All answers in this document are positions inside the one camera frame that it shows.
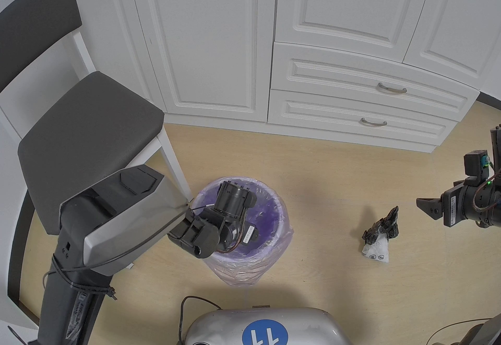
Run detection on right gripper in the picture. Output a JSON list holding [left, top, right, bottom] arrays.
[[416, 184, 488, 227]]

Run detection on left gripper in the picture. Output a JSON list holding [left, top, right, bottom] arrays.
[[234, 217, 262, 249]]

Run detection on purple plastic bag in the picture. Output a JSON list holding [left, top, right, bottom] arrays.
[[194, 176, 295, 287]]

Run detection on black plastic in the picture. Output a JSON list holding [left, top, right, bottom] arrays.
[[362, 206, 401, 245]]

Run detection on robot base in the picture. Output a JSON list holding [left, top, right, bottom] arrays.
[[184, 306, 353, 345]]

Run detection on white trash bin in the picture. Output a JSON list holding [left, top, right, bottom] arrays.
[[194, 177, 289, 285]]

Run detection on white chair grey cushions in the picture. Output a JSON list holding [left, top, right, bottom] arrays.
[[0, 0, 192, 270]]

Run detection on white wardrobe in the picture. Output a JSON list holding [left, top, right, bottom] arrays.
[[35, 0, 501, 153]]

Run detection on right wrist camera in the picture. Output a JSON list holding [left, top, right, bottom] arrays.
[[454, 149, 492, 188]]

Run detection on thin black cable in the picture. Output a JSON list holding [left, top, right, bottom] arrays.
[[428, 318, 490, 345]]

